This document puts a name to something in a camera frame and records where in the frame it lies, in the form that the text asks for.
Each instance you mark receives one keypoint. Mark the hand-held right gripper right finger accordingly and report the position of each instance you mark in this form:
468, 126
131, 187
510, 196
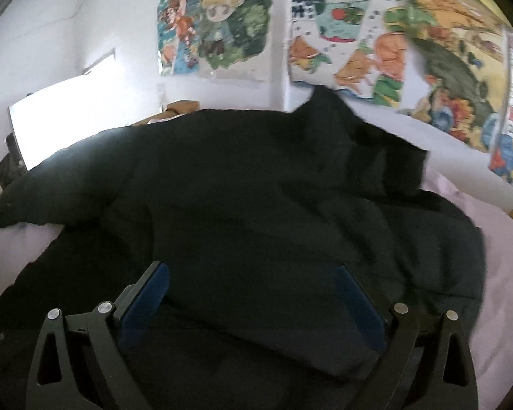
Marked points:
361, 307

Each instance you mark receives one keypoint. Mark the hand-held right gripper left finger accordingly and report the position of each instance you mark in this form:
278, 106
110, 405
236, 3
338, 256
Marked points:
147, 303

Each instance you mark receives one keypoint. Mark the black jacket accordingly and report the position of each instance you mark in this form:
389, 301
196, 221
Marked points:
248, 196

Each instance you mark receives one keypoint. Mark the pink bed sheet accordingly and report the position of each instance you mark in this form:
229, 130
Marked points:
506, 264

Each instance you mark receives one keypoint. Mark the wooden bed frame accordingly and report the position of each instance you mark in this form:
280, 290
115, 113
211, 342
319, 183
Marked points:
184, 107

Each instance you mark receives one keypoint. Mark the dark fish wall poster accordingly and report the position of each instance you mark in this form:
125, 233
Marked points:
453, 64

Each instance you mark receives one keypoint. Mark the orange fruit wall poster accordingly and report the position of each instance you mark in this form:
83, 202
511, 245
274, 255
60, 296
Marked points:
346, 47

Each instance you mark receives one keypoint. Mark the cartoon character wall poster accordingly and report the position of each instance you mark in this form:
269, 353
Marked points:
216, 21

